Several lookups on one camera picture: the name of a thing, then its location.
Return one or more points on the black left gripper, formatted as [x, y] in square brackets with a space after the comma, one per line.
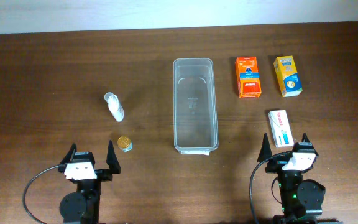
[106, 174]

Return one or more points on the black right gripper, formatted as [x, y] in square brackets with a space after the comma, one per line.
[275, 163]

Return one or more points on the white Panadol box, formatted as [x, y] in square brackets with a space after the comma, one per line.
[280, 126]

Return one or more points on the white lotion bottle clear cap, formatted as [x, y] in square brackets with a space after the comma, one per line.
[114, 106]

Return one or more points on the orange medicine box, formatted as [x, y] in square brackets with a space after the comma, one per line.
[248, 79]

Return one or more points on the yellow Woods medicine box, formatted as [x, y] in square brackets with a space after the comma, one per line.
[287, 76]

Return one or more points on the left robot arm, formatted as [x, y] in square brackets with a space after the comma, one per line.
[82, 206]

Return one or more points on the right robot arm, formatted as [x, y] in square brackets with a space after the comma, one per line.
[301, 199]

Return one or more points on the clear plastic container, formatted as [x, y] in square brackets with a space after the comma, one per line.
[194, 106]

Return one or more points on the small gold-lid jar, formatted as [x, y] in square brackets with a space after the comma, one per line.
[124, 143]

